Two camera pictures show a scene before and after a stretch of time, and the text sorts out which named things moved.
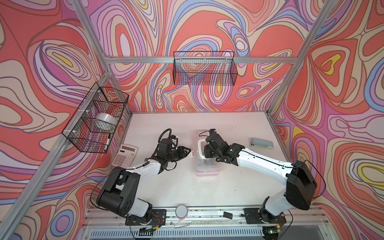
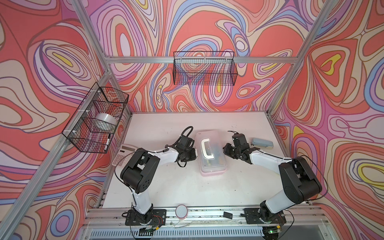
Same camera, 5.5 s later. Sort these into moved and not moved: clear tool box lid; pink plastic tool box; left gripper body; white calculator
Moved: left gripper body
Not moved: clear tool box lid; white calculator; pink plastic tool box
